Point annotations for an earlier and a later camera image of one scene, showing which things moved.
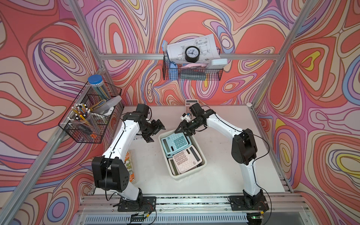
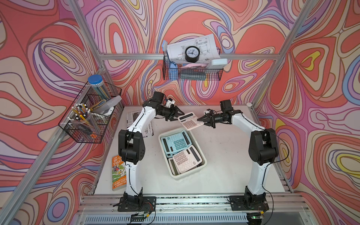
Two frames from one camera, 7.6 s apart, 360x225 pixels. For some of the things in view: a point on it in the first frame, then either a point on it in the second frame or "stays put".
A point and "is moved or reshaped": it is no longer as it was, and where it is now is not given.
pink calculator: (174, 168) stays put
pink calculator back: (186, 159) stays put
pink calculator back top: (189, 103) is moved or reshaped
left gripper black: (155, 128) -> (172, 112)
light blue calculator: (171, 144) stays put
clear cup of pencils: (80, 114) stays put
